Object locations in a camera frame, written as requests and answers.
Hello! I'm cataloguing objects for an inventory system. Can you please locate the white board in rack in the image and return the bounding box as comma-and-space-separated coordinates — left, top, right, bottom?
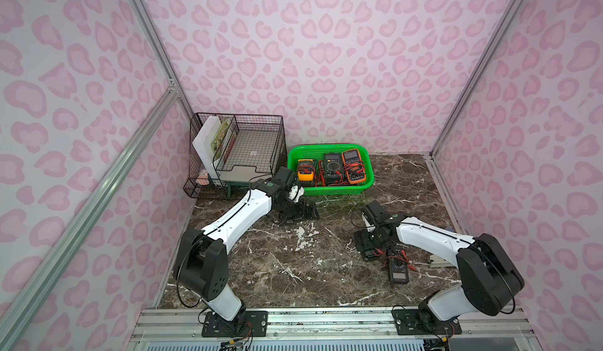
193, 115, 221, 181

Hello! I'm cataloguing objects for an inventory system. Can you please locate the orange multimeter with leads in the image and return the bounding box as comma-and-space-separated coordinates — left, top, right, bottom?
342, 148, 367, 184

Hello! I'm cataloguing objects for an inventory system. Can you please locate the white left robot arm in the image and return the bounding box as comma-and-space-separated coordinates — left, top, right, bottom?
173, 167, 320, 323

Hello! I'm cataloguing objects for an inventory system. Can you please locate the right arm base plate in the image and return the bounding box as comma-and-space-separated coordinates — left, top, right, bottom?
391, 306, 463, 338

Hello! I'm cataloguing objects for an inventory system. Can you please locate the dark green multimeter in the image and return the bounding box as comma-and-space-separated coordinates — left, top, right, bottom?
322, 153, 344, 186

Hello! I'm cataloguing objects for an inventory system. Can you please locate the green plastic basket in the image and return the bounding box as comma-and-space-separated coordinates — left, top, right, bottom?
287, 144, 375, 196

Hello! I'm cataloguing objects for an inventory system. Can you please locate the yellow multimeter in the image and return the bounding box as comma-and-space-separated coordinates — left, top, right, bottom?
296, 159, 317, 186

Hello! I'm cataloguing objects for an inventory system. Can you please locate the white stapler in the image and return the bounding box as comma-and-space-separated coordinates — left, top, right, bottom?
429, 255, 458, 269

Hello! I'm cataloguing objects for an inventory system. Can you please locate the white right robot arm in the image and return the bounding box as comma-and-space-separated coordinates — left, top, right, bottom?
354, 201, 525, 323

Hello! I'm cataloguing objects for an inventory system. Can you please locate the black clamp multimeter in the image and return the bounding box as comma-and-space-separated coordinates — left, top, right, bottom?
385, 248, 416, 284

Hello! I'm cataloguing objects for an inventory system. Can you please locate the black wire mesh rack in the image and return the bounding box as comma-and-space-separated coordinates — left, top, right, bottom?
184, 112, 287, 199

